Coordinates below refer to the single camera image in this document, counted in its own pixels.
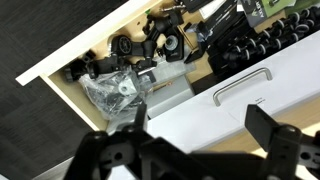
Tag black clamp mount with lens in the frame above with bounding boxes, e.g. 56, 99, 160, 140
142, 9, 186, 63

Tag black angle bracket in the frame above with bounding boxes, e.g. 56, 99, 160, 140
183, 39, 210, 65

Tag black white flexible tripod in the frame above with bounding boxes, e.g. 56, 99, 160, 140
208, 4, 320, 74

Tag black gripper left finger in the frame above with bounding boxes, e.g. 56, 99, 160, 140
63, 101, 153, 180

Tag green black product box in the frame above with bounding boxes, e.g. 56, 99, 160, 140
241, 0, 295, 28

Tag black box white print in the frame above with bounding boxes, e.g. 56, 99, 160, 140
183, 0, 246, 38

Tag clear plastic bag of parts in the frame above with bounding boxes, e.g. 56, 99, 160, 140
78, 68, 158, 122

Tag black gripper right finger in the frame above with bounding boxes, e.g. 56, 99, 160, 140
244, 103, 320, 180

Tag grey flat box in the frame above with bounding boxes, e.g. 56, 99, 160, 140
144, 59, 198, 118

